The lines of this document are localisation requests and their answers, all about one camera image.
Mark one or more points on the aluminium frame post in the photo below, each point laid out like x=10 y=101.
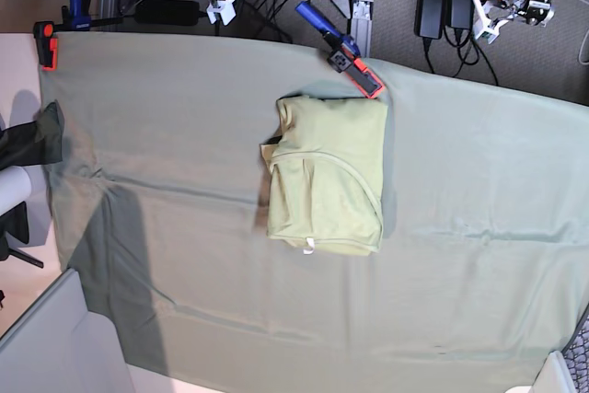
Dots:
x=361 y=24

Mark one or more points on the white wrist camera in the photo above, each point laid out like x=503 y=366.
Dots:
x=223 y=11
x=485 y=31

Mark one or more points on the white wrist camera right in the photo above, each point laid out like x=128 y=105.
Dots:
x=223 y=11

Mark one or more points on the grey-green table cloth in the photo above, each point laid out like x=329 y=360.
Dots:
x=160 y=205

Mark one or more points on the patterned chair corner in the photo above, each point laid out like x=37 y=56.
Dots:
x=575 y=354

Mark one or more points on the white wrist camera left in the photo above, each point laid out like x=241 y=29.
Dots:
x=485 y=31

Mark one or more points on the black power brick pair left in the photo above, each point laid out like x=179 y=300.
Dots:
x=429 y=19

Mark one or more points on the light green T-shirt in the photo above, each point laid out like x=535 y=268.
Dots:
x=326 y=175

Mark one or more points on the white cylinder roll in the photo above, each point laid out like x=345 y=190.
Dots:
x=15 y=188

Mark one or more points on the black power brick pair right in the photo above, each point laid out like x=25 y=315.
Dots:
x=459 y=14

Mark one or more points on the black power brick pair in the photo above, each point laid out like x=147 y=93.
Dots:
x=429 y=19
x=459 y=14

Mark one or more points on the dark cloth hanging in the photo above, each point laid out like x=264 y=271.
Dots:
x=35 y=143

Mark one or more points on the grey white bin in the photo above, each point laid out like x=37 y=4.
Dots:
x=58 y=345

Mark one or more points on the blue orange bar clamp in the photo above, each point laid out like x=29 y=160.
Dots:
x=345 y=57

